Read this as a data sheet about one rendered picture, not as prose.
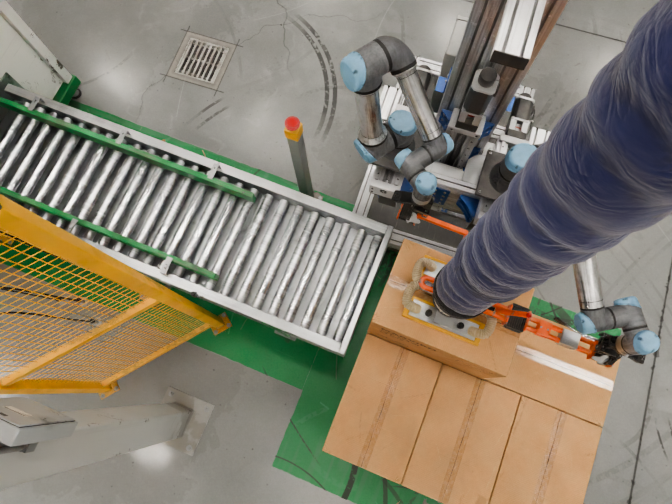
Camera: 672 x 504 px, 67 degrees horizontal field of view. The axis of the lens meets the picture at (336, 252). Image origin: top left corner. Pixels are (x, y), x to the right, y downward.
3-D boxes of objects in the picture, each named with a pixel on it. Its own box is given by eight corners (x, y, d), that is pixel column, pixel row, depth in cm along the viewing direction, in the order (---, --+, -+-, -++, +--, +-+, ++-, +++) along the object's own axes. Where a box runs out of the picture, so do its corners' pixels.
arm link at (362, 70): (398, 153, 214) (391, 51, 166) (369, 172, 212) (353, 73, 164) (382, 135, 219) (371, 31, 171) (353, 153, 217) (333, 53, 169)
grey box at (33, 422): (16, 410, 160) (-56, 415, 131) (25, 394, 161) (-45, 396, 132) (72, 436, 157) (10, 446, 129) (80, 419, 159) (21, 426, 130)
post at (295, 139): (301, 205, 332) (283, 130, 235) (305, 196, 333) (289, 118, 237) (311, 209, 331) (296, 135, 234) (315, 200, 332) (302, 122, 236)
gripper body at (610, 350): (597, 333, 194) (613, 329, 182) (620, 342, 193) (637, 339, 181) (592, 352, 192) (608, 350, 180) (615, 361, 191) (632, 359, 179)
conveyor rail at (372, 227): (23, 107, 308) (3, 90, 290) (28, 100, 310) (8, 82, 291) (382, 244, 282) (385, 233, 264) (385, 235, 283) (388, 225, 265)
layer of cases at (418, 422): (325, 442, 280) (321, 450, 242) (388, 277, 304) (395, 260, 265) (536, 533, 267) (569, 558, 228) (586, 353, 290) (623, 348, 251)
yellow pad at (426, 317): (401, 316, 217) (402, 314, 213) (409, 294, 220) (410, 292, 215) (477, 347, 214) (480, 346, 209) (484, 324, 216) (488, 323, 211)
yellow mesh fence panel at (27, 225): (101, 399, 303) (-396, 422, 100) (95, 384, 305) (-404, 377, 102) (232, 325, 312) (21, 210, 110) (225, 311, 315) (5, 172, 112)
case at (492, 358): (367, 331, 256) (371, 321, 217) (395, 259, 265) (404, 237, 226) (481, 379, 249) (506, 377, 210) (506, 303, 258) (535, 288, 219)
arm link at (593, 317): (565, 192, 164) (589, 339, 168) (598, 185, 165) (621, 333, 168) (548, 194, 176) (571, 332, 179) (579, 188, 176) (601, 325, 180)
